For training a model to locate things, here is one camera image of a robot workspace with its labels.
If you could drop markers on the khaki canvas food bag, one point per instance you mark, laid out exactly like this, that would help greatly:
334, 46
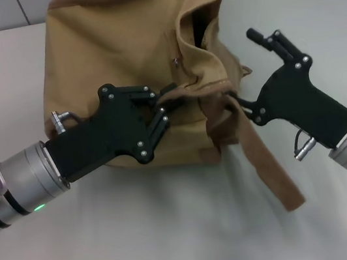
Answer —
115, 53

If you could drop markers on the silver metal zipper pull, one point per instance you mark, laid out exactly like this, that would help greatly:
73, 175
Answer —
176, 60

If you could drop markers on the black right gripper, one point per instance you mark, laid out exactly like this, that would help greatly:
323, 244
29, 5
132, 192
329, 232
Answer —
301, 103

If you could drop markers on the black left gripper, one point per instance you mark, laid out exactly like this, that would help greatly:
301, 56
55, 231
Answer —
102, 138

